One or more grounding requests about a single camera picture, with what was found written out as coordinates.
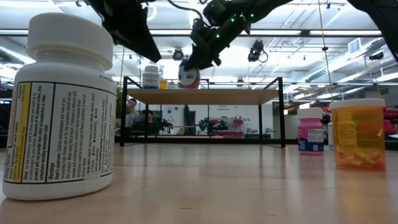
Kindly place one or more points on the wooden shelf black metal frame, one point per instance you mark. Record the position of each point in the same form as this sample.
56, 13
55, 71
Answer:
202, 97

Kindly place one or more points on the large white medicine bottle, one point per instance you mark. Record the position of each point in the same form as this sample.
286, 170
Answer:
59, 124

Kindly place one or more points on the potted green plant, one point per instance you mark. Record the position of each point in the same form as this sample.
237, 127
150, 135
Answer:
119, 99

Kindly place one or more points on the black ceiling speaker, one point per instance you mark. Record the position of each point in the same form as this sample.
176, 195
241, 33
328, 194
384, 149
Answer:
376, 56

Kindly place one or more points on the white bottle blue label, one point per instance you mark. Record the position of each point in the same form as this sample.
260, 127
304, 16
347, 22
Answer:
151, 79

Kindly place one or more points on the clear jar blue lid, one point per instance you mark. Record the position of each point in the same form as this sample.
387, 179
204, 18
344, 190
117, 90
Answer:
188, 79

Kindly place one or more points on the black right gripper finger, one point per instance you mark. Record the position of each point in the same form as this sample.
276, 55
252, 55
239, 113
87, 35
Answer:
211, 61
194, 62

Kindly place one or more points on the round black ceiling device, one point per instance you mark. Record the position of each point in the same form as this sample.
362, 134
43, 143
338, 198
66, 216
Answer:
178, 55

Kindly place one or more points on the person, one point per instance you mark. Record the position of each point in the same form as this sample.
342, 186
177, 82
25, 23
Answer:
132, 107
149, 123

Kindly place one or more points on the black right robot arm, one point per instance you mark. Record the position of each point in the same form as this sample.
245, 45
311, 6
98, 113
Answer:
242, 12

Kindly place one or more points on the slim white medicine bottle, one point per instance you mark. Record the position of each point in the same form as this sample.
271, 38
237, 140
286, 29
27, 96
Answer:
330, 137

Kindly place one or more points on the white ceiling vent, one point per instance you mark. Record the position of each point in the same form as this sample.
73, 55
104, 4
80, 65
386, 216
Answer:
354, 46

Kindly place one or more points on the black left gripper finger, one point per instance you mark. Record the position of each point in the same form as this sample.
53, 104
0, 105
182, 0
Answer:
130, 43
147, 42

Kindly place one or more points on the background robot workstation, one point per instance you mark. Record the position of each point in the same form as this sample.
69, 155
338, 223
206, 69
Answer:
227, 127

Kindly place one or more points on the pink medicine bottle white cap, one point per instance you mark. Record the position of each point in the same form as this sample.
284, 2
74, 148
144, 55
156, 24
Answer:
311, 133

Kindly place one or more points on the black overhead camera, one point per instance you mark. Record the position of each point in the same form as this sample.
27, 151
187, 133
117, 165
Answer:
255, 49

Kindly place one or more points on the black overhead frame bar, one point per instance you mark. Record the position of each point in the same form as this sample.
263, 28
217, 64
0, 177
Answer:
306, 32

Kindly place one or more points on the orange pill bottle white cap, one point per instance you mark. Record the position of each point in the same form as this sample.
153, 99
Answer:
163, 84
357, 140

